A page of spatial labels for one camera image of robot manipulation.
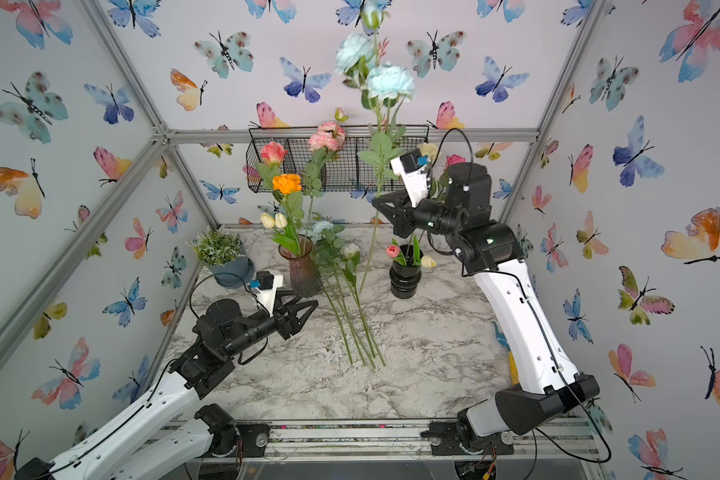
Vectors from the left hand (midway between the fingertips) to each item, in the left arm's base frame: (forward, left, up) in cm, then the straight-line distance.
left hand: (312, 298), depth 69 cm
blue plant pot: (+23, +28, -16) cm, 39 cm away
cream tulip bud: (+9, -28, 0) cm, 30 cm away
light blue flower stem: (+18, -2, -27) cm, 32 cm away
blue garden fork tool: (-7, -53, -25) cm, 59 cm away
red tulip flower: (+12, -19, +2) cm, 23 cm away
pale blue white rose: (+32, -7, -23) cm, 40 cm away
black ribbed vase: (+18, -25, -16) cm, 34 cm away
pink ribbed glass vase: (+16, +6, -13) cm, 21 cm away
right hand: (+9, -15, +21) cm, 28 cm away
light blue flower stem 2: (+14, -7, -26) cm, 31 cm away
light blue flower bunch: (+35, +1, -14) cm, 38 cm away
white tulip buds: (+22, +14, +3) cm, 26 cm away
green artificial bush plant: (+25, +33, -10) cm, 43 cm away
